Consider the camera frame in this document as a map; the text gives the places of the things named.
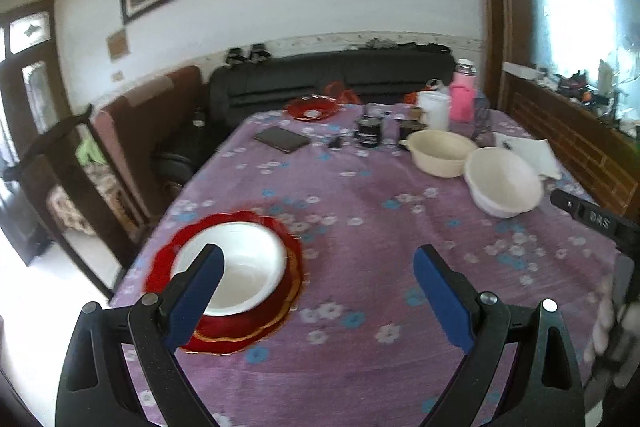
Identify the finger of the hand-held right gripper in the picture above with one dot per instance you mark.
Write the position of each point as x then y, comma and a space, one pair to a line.
595, 219

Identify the purple floral tablecloth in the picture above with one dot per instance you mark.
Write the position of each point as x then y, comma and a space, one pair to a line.
360, 217

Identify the brown wooden cabinet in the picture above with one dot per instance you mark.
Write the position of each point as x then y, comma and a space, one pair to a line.
550, 122

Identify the person's right hand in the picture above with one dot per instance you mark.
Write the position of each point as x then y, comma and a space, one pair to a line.
602, 317

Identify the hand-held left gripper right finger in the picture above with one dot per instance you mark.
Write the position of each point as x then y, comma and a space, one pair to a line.
442, 302

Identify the pile of assorted tools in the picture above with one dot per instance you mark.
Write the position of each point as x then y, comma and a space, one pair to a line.
575, 84

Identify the dark wooden chair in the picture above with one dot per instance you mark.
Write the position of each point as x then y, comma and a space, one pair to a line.
55, 134

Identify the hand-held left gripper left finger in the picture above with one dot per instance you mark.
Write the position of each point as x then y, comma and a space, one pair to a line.
195, 297

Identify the brown upholstered chair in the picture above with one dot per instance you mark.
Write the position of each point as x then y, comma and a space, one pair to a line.
150, 107

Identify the black leather sofa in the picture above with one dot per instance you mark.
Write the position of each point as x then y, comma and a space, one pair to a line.
300, 77

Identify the pink thermos bottle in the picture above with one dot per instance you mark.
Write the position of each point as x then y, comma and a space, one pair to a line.
462, 99

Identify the dark brown cup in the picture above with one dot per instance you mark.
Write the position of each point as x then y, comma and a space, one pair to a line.
411, 129

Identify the small white bowl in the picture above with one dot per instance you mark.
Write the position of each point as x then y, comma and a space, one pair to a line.
250, 267

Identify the small black gadget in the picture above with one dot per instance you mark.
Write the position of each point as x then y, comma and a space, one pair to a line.
335, 143

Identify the black floor bag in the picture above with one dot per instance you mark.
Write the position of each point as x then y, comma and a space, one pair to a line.
175, 157

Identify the paper wall notice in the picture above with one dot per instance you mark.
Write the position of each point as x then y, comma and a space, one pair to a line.
119, 44

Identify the wall outlet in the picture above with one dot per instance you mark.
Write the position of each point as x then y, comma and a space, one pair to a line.
117, 77

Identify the wooden glazed door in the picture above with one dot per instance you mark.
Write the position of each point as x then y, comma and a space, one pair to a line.
45, 57

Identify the white plastic jar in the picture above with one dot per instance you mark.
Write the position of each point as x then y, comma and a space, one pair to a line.
434, 112

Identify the white flat box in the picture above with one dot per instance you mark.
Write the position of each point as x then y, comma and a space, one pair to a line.
517, 71

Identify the black clamp device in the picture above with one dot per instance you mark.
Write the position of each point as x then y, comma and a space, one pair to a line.
236, 57
260, 53

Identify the cream bowl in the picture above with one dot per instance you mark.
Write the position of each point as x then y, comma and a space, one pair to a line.
440, 147

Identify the large white bowl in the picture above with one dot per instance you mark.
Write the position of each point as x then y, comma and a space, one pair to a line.
500, 177

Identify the red bag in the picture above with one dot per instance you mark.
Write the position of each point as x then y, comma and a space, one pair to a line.
345, 96

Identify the red glass plate gold rim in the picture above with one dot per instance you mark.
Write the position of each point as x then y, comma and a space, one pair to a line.
300, 107
240, 341
165, 252

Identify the black round tin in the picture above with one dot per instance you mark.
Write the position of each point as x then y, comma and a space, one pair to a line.
369, 134

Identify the white paper napkin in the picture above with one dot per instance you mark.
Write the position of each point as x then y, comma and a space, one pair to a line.
535, 154

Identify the black smartphone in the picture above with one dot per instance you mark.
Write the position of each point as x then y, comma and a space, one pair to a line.
282, 139

